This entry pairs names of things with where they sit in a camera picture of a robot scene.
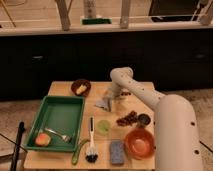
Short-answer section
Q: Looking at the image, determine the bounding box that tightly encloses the green plastic cup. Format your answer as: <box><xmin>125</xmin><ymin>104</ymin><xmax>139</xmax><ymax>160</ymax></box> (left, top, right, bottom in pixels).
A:
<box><xmin>96</xmin><ymin>120</ymin><xmax>111</xmax><ymax>136</ymax></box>

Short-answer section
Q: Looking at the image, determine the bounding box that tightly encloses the yellow food piece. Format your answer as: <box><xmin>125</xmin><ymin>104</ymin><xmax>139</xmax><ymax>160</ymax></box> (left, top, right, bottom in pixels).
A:
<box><xmin>76</xmin><ymin>85</ymin><xmax>87</xmax><ymax>95</ymax></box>

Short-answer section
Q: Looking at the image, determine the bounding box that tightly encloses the blue grey sponge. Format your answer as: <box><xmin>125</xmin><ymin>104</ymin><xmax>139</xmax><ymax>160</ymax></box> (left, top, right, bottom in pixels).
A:
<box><xmin>110</xmin><ymin>140</ymin><xmax>124</xmax><ymax>165</ymax></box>

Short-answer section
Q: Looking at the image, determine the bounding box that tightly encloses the black pole stand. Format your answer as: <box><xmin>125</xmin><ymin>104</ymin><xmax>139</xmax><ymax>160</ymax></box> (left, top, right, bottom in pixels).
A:
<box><xmin>10</xmin><ymin>121</ymin><xmax>25</xmax><ymax>171</ymax></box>

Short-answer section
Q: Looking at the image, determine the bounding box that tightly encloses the black cable on floor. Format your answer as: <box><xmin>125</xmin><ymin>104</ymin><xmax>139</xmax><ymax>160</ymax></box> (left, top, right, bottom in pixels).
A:
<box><xmin>199</xmin><ymin>139</ymin><xmax>213</xmax><ymax>155</ymax></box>

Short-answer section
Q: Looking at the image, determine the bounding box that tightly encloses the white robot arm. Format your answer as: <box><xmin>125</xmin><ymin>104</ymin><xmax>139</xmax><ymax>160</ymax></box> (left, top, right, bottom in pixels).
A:
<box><xmin>107</xmin><ymin>67</ymin><xmax>204</xmax><ymax>171</ymax></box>

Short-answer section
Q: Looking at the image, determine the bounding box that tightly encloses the wooden post right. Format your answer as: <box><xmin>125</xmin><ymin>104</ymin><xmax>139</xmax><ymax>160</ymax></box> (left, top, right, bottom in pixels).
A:
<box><xmin>120</xmin><ymin>0</ymin><xmax>131</xmax><ymax>29</ymax></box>

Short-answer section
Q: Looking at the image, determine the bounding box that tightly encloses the dark monitor on shelf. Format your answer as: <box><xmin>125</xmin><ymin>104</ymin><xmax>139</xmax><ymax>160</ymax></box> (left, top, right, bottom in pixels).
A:
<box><xmin>149</xmin><ymin>0</ymin><xmax>200</xmax><ymax>22</ymax></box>

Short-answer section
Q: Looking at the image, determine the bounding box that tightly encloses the wooden post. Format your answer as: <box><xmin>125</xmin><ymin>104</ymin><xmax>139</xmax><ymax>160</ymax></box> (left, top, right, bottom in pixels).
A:
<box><xmin>120</xmin><ymin>0</ymin><xmax>131</xmax><ymax>29</ymax></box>
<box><xmin>55</xmin><ymin>0</ymin><xmax>70</xmax><ymax>31</ymax></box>

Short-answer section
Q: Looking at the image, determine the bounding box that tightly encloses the red yellow apple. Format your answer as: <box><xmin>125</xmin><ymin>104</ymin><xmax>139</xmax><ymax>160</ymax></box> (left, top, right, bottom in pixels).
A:
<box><xmin>35</xmin><ymin>133</ymin><xmax>51</xmax><ymax>146</ymax></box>

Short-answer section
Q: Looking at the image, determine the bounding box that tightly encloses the wooden post left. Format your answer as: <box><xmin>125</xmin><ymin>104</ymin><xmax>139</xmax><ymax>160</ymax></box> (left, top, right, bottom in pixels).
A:
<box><xmin>55</xmin><ymin>0</ymin><xmax>70</xmax><ymax>31</ymax></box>

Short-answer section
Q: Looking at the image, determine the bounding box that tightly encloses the grey blue towel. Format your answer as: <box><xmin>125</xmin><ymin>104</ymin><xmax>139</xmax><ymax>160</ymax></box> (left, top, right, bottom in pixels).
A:
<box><xmin>95</xmin><ymin>98</ymin><xmax>111</xmax><ymax>112</ymax></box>

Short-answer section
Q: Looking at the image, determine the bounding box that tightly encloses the bunch of dark grapes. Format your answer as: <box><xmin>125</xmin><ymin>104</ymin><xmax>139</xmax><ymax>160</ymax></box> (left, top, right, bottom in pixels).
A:
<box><xmin>116</xmin><ymin>111</ymin><xmax>137</xmax><ymax>126</ymax></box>

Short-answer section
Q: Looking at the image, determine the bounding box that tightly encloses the orange bowl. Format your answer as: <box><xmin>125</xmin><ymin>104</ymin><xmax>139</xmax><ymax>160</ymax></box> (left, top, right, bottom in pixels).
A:
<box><xmin>124</xmin><ymin>128</ymin><xmax>154</xmax><ymax>160</ymax></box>

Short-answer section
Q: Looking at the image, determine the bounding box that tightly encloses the metal fork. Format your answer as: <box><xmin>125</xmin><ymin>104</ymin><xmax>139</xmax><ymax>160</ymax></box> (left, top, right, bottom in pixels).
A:
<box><xmin>44</xmin><ymin>128</ymin><xmax>71</xmax><ymax>142</ymax></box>

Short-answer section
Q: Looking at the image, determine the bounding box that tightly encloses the green plastic tray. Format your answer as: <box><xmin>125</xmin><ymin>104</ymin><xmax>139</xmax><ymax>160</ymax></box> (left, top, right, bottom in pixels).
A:
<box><xmin>25</xmin><ymin>96</ymin><xmax>85</xmax><ymax>152</ymax></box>

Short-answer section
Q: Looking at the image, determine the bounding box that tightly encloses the small dark metal cup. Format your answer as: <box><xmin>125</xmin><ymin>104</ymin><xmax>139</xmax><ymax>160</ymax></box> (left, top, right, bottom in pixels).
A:
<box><xmin>137</xmin><ymin>114</ymin><xmax>151</xmax><ymax>128</ymax></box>

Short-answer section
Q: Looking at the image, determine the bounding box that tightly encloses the dark brown small bowl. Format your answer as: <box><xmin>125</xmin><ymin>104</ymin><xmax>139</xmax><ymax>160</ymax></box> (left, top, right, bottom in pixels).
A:
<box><xmin>71</xmin><ymin>79</ymin><xmax>91</xmax><ymax>97</ymax></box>

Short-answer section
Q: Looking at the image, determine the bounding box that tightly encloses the green white box on shelf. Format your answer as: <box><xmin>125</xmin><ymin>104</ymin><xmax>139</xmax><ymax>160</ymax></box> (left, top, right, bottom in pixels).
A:
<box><xmin>81</xmin><ymin>18</ymin><xmax>112</xmax><ymax>25</ymax></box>

